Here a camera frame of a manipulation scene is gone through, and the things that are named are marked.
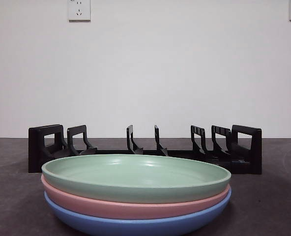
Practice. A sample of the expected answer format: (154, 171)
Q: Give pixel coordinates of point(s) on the light green round plate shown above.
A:
(135, 177)

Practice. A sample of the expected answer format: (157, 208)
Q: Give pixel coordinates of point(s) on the pink round plate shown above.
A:
(135, 209)

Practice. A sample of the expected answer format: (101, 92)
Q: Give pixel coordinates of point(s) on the blue round plate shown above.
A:
(135, 227)

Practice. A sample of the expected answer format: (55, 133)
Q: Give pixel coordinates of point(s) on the black plastic plate rack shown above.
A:
(256, 147)

